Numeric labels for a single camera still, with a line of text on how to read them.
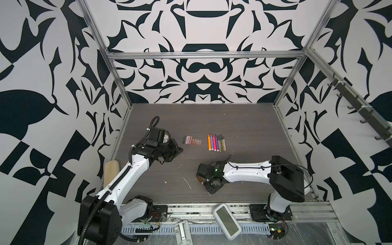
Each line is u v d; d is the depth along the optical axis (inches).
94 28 31.2
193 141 39.0
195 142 39.0
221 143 39.0
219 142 39.0
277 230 28.1
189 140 39.0
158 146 26.5
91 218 14.2
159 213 29.2
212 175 24.2
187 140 39.0
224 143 39.0
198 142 39.0
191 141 39.0
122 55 38.2
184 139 39.2
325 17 29.9
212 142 39.0
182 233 26.9
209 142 39.0
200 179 33.0
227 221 27.1
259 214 29.0
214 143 38.7
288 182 17.8
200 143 39.0
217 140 39.1
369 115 21.6
